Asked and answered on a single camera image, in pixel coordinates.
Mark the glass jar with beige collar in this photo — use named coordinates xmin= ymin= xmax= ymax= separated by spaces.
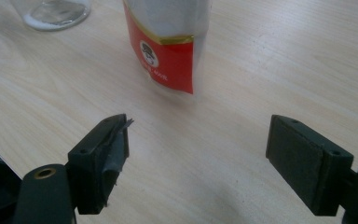
xmin=10 ymin=0 xmax=92 ymax=32

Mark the clear bottle with red label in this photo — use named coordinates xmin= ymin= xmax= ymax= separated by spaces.
xmin=122 ymin=0 xmax=213 ymax=102

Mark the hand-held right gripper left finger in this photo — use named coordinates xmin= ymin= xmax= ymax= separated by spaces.
xmin=65 ymin=113 xmax=135 ymax=216

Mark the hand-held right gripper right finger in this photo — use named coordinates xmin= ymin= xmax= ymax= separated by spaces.
xmin=265 ymin=114 xmax=354 ymax=217

